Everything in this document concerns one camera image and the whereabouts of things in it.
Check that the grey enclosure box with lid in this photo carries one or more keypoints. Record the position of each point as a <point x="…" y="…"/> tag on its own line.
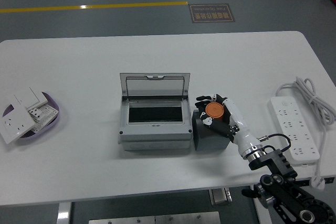
<point x="155" y="132"/>

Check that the grey metal base plate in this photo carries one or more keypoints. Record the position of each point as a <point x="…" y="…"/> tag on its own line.
<point x="155" y="218"/>

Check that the grey table bracket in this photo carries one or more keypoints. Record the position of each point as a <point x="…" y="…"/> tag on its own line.
<point x="221" y="196"/>

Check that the purple tray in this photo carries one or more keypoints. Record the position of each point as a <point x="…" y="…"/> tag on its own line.
<point x="51" y="123"/>

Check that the black table control box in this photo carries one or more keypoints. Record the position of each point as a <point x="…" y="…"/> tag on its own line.
<point x="304" y="182"/>

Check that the white power plug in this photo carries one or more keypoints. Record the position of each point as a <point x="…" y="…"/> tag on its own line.
<point x="318" y="182"/>

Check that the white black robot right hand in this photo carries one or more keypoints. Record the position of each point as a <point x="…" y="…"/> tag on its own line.
<point x="241" y="125"/>

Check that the small white socket module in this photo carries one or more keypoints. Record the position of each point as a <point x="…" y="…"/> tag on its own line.
<point x="35" y="113"/>

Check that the dark floor sign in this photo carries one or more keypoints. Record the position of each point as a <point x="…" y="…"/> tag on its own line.
<point x="212" y="13"/>

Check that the orange cylinder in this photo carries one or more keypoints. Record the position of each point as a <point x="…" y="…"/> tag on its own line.
<point x="214" y="110"/>

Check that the white table leg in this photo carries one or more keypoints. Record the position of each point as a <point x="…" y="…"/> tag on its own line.
<point x="262" y="213"/>
<point x="63" y="213"/>

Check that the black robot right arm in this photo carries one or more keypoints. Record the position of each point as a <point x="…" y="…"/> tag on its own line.
<point x="283" y="166"/>

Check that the white wall socket plate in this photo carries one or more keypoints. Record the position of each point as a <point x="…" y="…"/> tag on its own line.
<point x="14" y="125"/>

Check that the grey cube with round recess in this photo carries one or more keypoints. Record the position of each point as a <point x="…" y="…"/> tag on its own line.
<point x="207" y="140"/>

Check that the white rocker switch plate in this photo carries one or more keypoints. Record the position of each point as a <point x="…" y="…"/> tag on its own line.
<point x="29" y="98"/>

